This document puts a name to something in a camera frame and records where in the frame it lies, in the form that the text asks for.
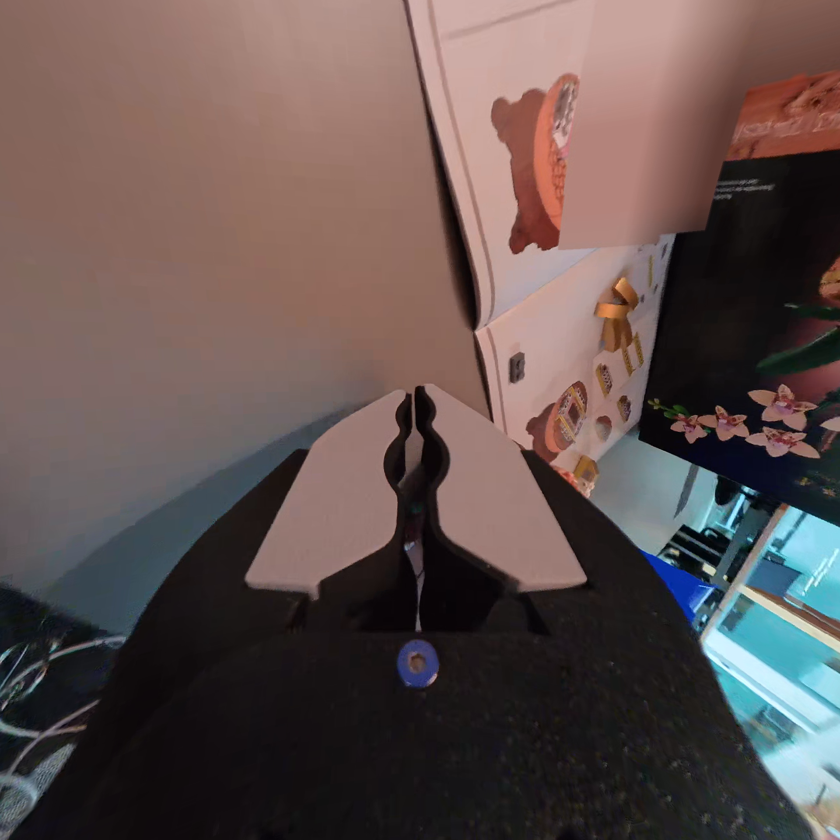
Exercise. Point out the white instruction booklet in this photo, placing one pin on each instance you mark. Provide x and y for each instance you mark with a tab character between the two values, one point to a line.
460	79

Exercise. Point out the black flower print box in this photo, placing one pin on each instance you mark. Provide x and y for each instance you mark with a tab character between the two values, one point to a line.
748	355

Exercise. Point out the small dark brick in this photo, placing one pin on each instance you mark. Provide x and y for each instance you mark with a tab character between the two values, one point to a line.
517	368

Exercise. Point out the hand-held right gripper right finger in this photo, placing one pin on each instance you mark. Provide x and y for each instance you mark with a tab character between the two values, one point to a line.
505	512

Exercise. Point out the blue plastic bin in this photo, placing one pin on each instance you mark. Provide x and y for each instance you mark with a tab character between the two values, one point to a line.
683	584

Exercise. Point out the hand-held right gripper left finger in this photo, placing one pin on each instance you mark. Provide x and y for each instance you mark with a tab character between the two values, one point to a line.
328	519

